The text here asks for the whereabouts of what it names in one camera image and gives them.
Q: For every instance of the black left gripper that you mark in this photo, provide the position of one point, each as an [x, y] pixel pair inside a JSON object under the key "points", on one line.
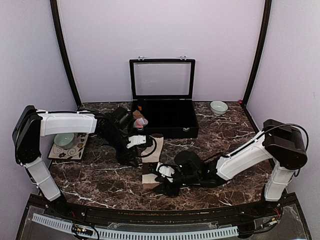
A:
{"points": [[123, 160]]}

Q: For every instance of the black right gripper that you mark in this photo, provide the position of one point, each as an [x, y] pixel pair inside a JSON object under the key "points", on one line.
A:
{"points": [[168, 189]]}

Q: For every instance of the pink patterned sock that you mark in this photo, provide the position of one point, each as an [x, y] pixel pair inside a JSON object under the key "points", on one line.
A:
{"points": [[140, 123]]}

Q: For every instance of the beige and brown sock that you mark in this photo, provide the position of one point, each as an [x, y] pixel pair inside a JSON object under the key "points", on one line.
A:
{"points": [[148, 177]]}

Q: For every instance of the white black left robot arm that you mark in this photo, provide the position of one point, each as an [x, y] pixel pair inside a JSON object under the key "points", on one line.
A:
{"points": [[34, 124]]}

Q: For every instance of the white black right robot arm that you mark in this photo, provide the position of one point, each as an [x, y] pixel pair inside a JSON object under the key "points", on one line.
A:
{"points": [[285, 143]]}

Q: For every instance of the beige rolled sock in box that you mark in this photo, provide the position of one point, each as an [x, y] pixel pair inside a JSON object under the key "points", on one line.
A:
{"points": [[137, 115]]}

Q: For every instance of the floral square ceramic plate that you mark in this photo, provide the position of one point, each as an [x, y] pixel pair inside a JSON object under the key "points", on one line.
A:
{"points": [[74, 151]]}

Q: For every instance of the pale green ceramic bowl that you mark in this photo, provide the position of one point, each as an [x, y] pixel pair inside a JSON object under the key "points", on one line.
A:
{"points": [[64, 140]]}

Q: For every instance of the black compartment storage box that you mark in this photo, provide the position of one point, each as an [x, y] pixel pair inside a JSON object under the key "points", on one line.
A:
{"points": [[173, 118]]}

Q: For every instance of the glass-panel black box lid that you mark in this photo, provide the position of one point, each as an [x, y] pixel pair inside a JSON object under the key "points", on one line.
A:
{"points": [[162, 78]]}

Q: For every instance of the small green circuit board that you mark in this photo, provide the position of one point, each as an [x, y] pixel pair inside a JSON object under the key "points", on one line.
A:
{"points": [[81, 230]]}

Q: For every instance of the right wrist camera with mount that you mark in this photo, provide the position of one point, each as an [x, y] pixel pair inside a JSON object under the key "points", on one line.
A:
{"points": [[163, 172]]}

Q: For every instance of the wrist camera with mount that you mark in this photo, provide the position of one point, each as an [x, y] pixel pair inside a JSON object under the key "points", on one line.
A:
{"points": [[139, 140], [163, 172]]}

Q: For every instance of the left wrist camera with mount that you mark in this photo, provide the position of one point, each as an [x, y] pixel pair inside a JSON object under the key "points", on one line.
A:
{"points": [[139, 140]]}

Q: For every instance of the black front rail frame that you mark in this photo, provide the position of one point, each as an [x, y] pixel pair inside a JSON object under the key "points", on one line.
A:
{"points": [[283, 220]]}

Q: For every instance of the white slotted cable duct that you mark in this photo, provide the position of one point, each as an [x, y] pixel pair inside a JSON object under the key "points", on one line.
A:
{"points": [[121, 231]]}

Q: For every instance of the black left corner post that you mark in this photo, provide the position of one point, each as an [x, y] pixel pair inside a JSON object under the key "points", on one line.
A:
{"points": [[63, 51]]}

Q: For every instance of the black corner post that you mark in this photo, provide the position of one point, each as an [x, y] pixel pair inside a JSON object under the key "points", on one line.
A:
{"points": [[258, 52], [63, 51]]}

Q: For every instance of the black right corner post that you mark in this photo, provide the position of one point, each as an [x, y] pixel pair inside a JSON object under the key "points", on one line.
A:
{"points": [[258, 52]]}

